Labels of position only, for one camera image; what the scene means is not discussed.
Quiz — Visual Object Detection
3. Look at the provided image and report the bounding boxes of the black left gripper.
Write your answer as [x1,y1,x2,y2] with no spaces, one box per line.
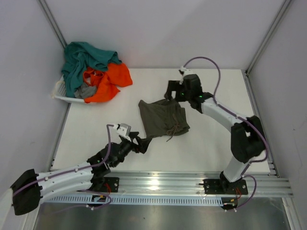
[112,132,151,167]

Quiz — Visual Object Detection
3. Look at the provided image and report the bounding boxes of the olive green shorts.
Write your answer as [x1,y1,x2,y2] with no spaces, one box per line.
[138,99,190,138]

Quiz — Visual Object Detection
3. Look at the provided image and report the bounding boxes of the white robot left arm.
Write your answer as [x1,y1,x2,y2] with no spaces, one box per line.
[11,132,152,216]

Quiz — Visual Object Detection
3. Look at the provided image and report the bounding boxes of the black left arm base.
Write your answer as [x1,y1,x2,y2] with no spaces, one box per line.
[86,177,120,193]

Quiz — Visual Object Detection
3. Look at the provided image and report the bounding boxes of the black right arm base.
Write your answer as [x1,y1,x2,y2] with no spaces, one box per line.
[199,179,248,195]

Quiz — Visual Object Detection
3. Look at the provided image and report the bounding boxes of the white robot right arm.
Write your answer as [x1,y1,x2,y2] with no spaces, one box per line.
[165,74,268,194]

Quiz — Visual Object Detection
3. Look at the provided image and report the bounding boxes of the orange shorts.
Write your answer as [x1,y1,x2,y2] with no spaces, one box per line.
[83,63,133,103]

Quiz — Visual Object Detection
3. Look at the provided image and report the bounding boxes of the grey shorts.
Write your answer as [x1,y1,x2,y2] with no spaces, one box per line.
[74,83,97,99]

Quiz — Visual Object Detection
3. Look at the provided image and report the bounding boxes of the teal shorts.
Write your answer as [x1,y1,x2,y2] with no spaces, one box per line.
[61,42,122,98]

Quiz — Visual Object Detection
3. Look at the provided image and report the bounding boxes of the white plastic laundry basket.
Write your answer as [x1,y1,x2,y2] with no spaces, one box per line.
[51,76,85,104]

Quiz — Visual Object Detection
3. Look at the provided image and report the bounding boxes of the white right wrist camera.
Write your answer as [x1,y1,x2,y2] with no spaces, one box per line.
[178,66,193,79]

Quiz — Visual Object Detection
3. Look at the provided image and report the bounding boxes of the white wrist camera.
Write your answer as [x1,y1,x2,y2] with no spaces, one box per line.
[178,66,193,79]
[114,123,131,137]

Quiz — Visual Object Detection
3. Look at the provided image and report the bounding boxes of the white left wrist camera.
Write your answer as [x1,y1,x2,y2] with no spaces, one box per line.
[114,123,131,137]

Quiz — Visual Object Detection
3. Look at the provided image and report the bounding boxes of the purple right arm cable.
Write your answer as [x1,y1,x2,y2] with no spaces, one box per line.
[183,56,268,213]

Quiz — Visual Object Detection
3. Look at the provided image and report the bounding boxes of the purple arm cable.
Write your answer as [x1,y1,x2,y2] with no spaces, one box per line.
[12,123,120,214]
[183,56,268,213]

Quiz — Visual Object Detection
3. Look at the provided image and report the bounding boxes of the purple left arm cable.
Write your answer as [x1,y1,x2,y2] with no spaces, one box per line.
[12,123,120,214]

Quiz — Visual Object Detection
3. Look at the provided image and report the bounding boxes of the aluminium mounting rail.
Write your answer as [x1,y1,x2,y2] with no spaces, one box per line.
[40,170,295,197]

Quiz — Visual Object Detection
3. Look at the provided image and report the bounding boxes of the white slotted cable duct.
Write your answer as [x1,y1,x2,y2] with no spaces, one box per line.
[46,194,229,207]

